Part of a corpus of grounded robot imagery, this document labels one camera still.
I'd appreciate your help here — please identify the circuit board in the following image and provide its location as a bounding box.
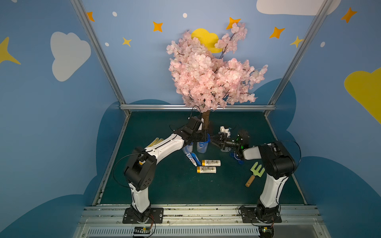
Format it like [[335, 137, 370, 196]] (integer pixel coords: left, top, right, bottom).
[[133, 226, 152, 236], [259, 227, 274, 238]]

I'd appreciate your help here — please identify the blue toothbrush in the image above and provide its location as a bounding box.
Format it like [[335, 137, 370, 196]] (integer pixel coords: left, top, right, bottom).
[[191, 152, 202, 166]]

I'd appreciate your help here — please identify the orange-cap white bottle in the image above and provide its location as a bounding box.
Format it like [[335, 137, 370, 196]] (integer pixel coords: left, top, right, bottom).
[[197, 166, 217, 174], [201, 160, 221, 167]]

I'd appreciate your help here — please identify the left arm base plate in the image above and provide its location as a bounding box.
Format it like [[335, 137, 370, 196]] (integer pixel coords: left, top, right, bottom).
[[122, 207, 164, 224]]

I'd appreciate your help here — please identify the white blue toothpaste tube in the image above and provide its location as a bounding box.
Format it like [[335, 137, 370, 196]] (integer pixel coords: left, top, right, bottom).
[[186, 153, 197, 167]]

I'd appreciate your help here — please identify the pink cherry blossom tree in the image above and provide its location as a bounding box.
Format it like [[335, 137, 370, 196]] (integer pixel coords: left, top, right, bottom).
[[166, 23, 268, 130]]

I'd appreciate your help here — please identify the aluminium frame post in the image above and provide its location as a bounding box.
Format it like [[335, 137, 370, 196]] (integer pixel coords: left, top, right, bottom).
[[268, 0, 334, 110], [70, 0, 131, 117]]

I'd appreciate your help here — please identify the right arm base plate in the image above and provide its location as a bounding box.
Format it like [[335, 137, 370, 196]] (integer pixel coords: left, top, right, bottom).
[[238, 206, 282, 224]]

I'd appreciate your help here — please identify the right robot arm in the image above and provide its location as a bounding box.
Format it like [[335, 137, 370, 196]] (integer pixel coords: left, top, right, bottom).
[[211, 130, 298, 223]]

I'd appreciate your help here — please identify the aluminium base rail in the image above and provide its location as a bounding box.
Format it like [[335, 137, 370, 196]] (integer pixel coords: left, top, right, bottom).
[[73, 204, 330, 238]]

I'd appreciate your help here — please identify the right aluminium frame post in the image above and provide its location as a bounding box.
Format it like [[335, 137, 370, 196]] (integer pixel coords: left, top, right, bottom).
[[268, 0, 334, 110]]

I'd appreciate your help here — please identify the right circuit board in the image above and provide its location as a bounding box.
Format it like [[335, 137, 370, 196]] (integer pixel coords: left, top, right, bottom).
[[259, 227, 274, 238]]

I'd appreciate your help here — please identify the aluminium back frame bar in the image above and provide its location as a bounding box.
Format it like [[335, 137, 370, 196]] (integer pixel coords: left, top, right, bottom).
[[119, 104, 276, 112]]

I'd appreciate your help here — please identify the blue cup lid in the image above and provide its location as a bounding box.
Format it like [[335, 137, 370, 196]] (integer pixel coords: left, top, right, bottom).
[[229, 152, 244, 165], [205, 133, 211, 145]]

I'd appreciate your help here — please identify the green wooden-handled scraper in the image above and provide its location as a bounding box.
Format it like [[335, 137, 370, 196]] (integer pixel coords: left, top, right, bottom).
[[245, 162, 265, 187]]

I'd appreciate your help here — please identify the yellow work glove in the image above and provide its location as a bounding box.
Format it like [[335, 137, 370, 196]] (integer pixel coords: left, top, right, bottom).
[[147, 137, 164, 147]]

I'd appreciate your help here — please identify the left aluminium frame post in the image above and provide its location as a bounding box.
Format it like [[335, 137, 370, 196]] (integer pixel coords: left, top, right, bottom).
[[70, 0, 131, 117]]

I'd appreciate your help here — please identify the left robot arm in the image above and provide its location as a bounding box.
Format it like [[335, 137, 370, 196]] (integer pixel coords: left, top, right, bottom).
[[124, 117, 207, 219]]

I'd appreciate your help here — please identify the left circuit board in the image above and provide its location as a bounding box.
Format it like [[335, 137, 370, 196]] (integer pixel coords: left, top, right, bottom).
[[133, 226, 152, 236]]

